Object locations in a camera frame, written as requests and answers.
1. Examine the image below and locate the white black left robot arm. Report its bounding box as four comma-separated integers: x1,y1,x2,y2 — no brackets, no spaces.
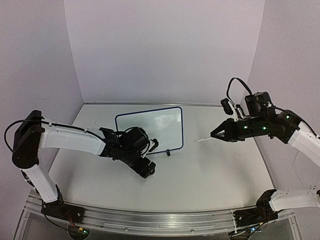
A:
3,110,159,218

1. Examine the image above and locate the right black whiteboard foot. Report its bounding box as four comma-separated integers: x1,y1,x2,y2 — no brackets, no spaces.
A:
166,149,171,157

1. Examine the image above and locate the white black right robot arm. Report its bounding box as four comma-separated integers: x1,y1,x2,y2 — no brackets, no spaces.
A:
209,91,320,216

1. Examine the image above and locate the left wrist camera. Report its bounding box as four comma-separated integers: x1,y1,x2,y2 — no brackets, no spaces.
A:
141,138,159,158

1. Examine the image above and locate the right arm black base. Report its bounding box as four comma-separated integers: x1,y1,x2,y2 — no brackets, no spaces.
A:
232,189,279,227

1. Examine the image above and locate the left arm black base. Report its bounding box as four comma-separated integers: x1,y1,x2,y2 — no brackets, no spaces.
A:
41,185,85,224

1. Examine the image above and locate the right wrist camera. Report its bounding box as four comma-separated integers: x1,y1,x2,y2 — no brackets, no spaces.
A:
220,98,240,121

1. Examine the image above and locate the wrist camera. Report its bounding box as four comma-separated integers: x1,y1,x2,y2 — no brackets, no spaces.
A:
141,138,159,158
220,98,240,121

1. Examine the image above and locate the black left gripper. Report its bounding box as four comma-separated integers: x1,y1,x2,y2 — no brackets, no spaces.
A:
120,148,156,179

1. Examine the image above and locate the white marker pen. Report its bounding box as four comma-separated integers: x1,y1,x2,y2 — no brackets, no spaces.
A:
194,136,212,143

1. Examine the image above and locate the aluminium front rail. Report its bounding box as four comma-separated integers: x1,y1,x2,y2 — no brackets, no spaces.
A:
24,199,298,235

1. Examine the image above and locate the right camera black cable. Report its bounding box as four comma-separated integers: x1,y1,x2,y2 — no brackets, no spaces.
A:
226,77,253,101

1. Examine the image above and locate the blue-framed whiteboard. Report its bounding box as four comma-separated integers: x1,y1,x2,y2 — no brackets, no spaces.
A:
115,106,184,155

